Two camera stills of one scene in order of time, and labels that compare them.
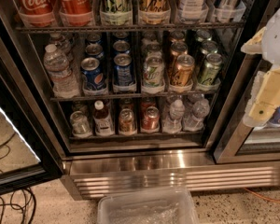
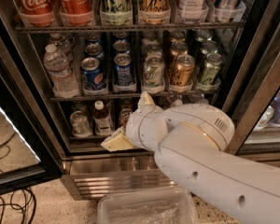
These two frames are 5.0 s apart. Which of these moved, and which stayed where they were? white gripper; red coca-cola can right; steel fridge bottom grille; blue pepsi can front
Moved: white gripper
Stayed: red coca-cola can right; blue pepsi can front; steel fridge bottom grille
